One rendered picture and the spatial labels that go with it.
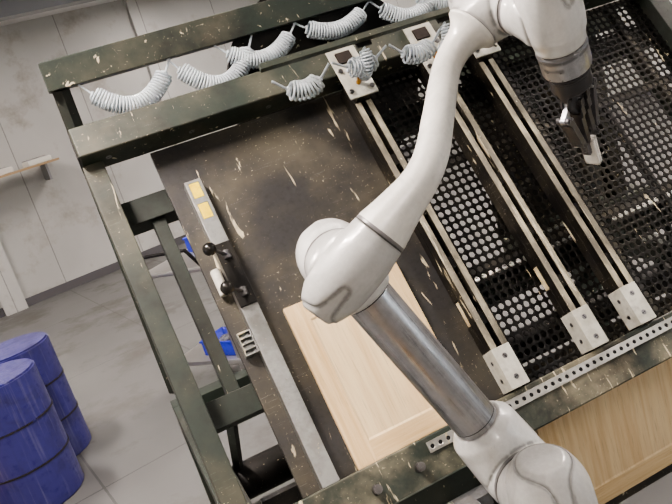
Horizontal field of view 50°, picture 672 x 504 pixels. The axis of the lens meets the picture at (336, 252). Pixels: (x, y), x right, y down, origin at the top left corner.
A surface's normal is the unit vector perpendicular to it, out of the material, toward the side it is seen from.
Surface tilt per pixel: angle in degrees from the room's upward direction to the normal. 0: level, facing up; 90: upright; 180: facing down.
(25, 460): 90
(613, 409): 90
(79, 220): 90
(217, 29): 90
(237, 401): 59
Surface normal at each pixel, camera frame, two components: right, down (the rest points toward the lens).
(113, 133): 0.16, -0.37
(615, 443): 0.36, 0.13
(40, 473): 0.64, 0.00
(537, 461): -0.26, -0.91
